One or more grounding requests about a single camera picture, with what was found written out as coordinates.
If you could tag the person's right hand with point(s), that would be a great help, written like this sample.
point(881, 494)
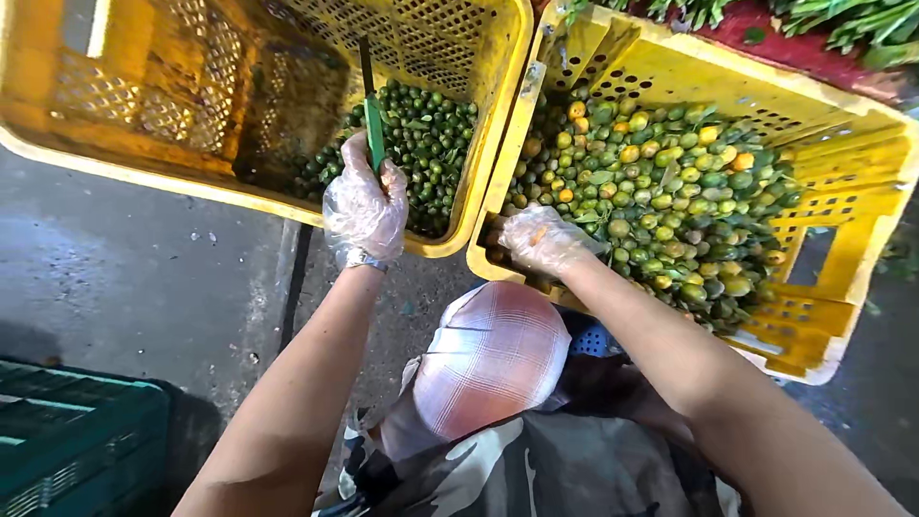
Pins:
point(549, 243)

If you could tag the person's left hand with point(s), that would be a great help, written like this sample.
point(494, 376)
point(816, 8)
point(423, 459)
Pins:
point(365, 215)

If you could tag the person's right fingers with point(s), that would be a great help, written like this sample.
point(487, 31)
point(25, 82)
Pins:
point(513, 226)

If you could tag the person's left fingers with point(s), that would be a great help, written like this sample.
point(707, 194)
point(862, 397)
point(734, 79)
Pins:
point(355, 152)

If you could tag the person's left thumb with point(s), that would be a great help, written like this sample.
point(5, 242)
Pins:
point(394, 180)

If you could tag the person's right forearm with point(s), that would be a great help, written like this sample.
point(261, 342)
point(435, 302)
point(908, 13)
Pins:
point(689, 366)

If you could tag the person's left forearm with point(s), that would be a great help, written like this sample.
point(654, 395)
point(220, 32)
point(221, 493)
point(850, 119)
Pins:
point(301, 402)

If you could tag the pile of small green fruits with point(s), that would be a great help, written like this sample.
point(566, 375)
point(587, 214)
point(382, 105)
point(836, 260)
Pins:
point(431, 143)

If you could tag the yellow crate with lattice holes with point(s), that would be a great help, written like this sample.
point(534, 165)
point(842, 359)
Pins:
point(459, 243)

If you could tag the person's legs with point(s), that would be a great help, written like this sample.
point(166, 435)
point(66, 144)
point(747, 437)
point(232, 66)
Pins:
point(495, 345)

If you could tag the pile of green and orange fruits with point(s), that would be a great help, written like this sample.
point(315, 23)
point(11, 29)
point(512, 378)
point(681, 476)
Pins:
point(660, 172)

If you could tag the person's body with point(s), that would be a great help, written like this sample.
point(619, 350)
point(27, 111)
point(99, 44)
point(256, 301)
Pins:
point(567, 467)

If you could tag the yellow crate with round holes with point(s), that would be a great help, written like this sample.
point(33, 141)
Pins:
point(782, 68)

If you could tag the red cloth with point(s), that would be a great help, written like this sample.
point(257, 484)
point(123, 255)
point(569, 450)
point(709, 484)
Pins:
point(772, 37)

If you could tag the pile of leafy greens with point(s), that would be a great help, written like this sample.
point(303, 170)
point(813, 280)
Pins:
point(847, 21)

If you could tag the dark green plastic crate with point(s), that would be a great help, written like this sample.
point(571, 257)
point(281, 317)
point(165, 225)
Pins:
point(86, 438)

